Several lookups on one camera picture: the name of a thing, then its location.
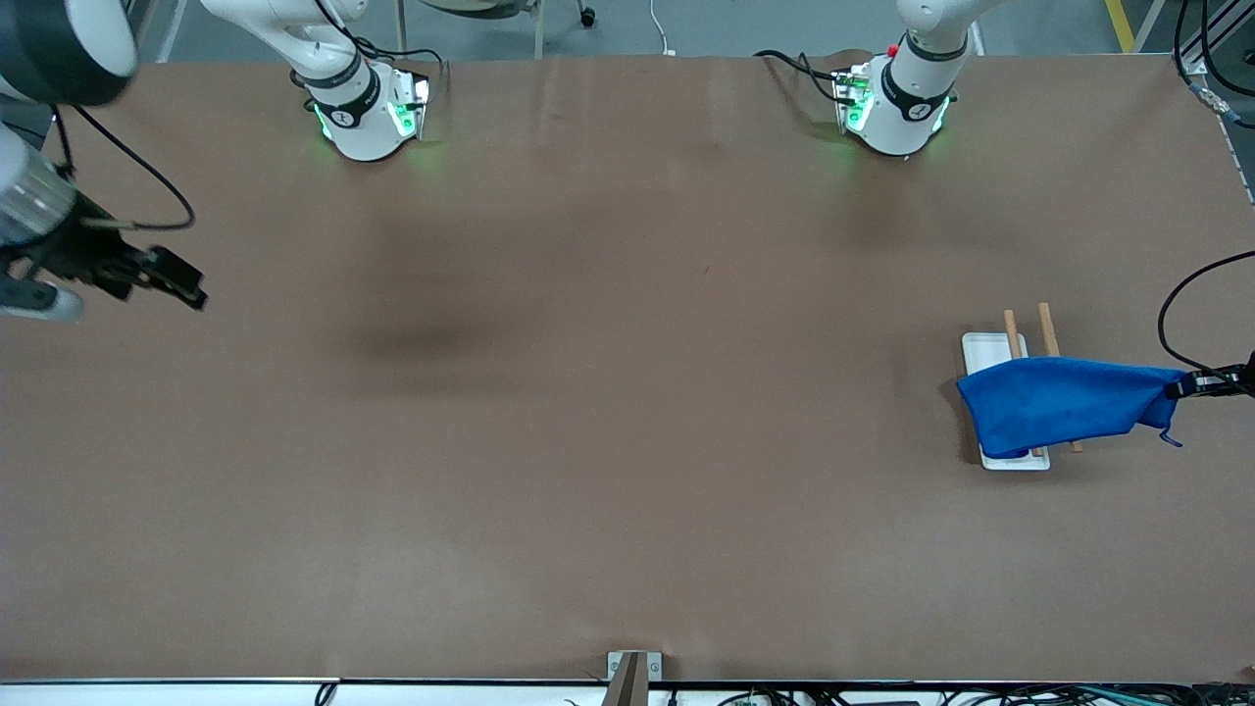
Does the blue towel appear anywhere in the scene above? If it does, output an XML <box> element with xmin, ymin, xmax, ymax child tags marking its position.
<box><xmin>956</xmin><ymin>356</ymin><xmax>1195</xmax><ymax>462</ymax></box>

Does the white rectangular tray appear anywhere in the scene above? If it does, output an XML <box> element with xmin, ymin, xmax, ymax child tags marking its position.
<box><xmin>960</xmin><ymin>302</ymin><xmax>1085</xmax><ymax>473</ymax></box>

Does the grey base connector box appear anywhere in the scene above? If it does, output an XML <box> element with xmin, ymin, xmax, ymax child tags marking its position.
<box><xmin>387</xmin><ymin>67</ymin><xmax>433</xmax><ymax>140</ymax></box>
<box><xmin>832</xmin><ymin>66</ymin><xmax>875</xmax><ymax>134</ymax></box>

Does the stool with metal legs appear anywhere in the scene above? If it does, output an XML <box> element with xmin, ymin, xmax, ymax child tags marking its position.
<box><xmin>392</xmin><ymin>0</ymin><xmax>550</xmax><ymax>61</ymax></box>

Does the black cable with metal connector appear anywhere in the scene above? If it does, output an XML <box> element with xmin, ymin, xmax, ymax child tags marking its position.
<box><xmin>1173</xmin><ymin>0</ymin><xmax>1255</xmax><ymax>128</ymax></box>

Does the black right base cable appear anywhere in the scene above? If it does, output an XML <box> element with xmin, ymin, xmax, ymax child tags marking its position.
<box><xmin>314</xmin><ymin>0</ymin><xmax>448</xmax><ymax>72</ymax></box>

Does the black base cable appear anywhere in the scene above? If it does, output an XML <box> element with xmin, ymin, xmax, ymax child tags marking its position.
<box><xmin>314</xmin><ymin>0</ymin><xmax>448</xmax><ymax>72</ymax></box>
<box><xmin>753</xmin><ymin>48</ymin><xmax>856</xmax><ymax>105</ymax></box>

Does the black left base cable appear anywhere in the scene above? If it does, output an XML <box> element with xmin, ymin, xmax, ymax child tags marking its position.
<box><xmin>753</xmin><ymin>48</ymin><xmax>856</xmax><ymax>105</ymax></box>

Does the metal table bracket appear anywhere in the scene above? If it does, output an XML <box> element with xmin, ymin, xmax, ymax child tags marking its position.
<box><xmin>606</xmin><ymin>650</ymin><xmax>664</xmax><ymax>706</ymax></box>

